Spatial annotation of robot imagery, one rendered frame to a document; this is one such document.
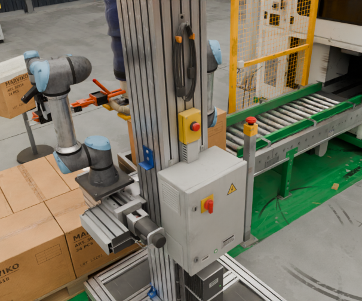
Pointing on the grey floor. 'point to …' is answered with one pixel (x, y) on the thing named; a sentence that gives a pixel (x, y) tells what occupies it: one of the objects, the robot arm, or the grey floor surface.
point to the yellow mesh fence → (267, 55)
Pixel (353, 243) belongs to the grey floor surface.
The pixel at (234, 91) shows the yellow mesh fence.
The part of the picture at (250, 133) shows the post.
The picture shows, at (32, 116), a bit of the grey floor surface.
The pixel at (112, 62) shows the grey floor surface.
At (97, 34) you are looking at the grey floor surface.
